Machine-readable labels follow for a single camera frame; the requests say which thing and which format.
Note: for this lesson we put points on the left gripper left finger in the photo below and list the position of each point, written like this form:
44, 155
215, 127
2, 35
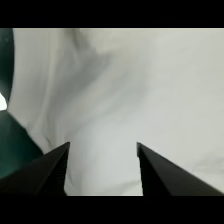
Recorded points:
40, 175

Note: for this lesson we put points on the white garment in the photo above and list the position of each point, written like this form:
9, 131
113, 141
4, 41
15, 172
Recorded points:
133, 93

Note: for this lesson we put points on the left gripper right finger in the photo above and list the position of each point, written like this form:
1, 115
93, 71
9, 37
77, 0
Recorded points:
166, 176

